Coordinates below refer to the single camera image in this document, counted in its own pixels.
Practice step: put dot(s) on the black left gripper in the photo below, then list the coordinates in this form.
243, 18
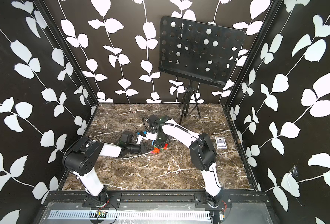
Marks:
149, 150

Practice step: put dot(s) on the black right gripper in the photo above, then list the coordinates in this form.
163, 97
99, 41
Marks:
155, 143

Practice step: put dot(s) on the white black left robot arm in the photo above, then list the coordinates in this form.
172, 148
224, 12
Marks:
80, 158

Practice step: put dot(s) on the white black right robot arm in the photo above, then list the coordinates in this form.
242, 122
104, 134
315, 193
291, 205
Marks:
202, 151

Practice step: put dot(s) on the black music stand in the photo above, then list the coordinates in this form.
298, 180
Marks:
200, 52

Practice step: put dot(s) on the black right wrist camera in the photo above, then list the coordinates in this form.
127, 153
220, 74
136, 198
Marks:
153, 120

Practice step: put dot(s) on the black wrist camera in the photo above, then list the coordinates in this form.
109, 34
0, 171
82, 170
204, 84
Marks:
126, 137
153, 120

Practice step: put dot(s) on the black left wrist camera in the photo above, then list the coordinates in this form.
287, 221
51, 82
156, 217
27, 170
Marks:
126, 137

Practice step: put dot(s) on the black mounting rail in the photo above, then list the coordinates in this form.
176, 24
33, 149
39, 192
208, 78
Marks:
199, 197

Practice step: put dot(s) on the white perforated cable duct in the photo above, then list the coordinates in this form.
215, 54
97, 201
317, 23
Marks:
132, 215

